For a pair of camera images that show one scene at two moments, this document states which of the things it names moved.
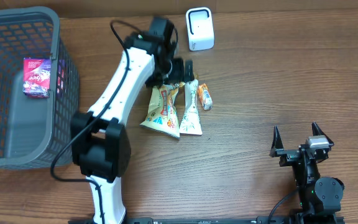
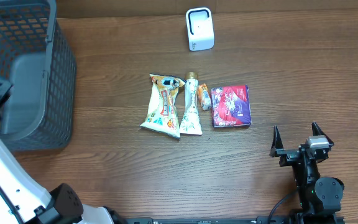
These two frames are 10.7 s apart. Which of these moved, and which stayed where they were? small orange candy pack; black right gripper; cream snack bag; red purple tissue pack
Moved: red purple tissue pack
Stayed: cream snack bag; small orange candy pack; black right gripper
